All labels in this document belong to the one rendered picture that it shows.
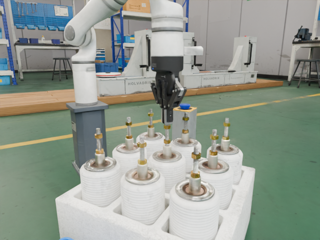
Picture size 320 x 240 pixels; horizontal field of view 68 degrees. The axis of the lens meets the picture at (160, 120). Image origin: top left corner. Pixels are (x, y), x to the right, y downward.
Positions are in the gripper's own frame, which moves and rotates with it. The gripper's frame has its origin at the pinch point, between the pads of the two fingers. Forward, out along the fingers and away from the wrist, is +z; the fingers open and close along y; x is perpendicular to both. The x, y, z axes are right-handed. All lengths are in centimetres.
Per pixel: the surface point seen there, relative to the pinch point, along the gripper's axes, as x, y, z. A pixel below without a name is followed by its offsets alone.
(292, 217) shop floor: 39, 13, 36
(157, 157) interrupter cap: -2.8, 0.1, 10.4
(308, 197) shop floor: 55, 9, 36
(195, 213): -6.7, 20.1, 12.2
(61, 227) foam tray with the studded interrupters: -26.1, -5.4, 25.0
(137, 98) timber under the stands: 84, -197, 34
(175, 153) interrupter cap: 2.6, 0.2, 10.4
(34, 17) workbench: 19, -598, -97
